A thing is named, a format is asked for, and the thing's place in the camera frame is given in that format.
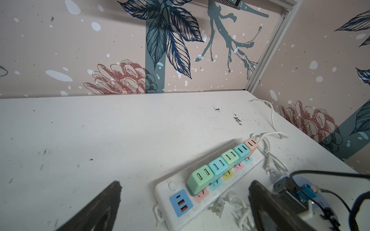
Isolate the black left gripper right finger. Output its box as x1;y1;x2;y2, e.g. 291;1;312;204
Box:
249;181;314;231

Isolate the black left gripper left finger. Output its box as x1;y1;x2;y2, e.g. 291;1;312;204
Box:
58;181;122;231

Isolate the teal charger plug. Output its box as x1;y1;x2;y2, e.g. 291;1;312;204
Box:
208;157;228;183
233;143;250;165

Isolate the green charger plug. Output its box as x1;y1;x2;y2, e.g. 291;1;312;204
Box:
221;149;239;171
187;165;214;195

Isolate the pink USB charger plug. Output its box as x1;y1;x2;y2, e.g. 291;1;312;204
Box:
244;138;259;155

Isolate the white multicolour power strip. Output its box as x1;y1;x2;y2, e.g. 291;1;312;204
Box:
154;150;264;231

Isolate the blue square socket cube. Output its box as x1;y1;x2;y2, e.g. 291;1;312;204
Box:
272;175;330;214

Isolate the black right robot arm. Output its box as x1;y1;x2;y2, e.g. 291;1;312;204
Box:
289;170;370;231

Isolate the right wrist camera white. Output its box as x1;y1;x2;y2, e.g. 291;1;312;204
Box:
272;176;318;221

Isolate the white cube socket cable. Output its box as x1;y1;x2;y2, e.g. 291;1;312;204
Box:
209;194;256;231

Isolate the white power strip cable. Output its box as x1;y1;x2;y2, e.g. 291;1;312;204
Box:
250;99;290;139

